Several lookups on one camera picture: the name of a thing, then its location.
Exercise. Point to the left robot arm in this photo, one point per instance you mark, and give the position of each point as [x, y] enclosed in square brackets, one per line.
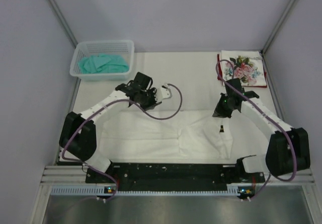
[79, 137]

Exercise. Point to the white perforated plastic basket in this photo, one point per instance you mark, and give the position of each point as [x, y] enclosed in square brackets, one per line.
[125, 48]

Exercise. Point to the white t-shirt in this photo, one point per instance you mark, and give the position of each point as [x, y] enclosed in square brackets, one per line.
[190, 136]

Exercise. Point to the folded red t-shirt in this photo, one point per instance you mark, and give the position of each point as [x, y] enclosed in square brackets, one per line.
[219, 68]

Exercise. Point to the aluminium front frame rail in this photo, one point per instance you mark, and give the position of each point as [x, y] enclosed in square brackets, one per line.
[77, 175]

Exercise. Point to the white slotted cable duct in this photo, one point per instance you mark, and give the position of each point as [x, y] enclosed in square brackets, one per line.
[106, 191]

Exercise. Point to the right aluminium frame post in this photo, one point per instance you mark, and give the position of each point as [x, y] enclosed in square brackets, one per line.
[279, 25]

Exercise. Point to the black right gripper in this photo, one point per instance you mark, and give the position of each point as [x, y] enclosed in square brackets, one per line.
[219, 112]

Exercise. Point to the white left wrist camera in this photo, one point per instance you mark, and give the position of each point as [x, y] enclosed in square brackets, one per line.
[162, 93]

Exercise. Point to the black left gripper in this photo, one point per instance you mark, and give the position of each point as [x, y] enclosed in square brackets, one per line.
[154, 103]

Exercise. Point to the left aluminium frame post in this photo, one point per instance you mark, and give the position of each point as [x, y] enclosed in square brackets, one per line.
[63, 22]

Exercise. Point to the aluminium frame post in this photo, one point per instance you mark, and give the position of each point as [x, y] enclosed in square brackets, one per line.
[279, 25]
[63, 22]

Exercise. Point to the teal green t-shirt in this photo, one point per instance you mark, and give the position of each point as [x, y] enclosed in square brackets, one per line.
[103, 63]

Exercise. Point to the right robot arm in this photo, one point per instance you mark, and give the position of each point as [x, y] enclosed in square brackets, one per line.
[288, 147]

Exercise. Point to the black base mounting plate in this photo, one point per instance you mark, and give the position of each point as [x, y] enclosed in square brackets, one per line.
[174, 177]

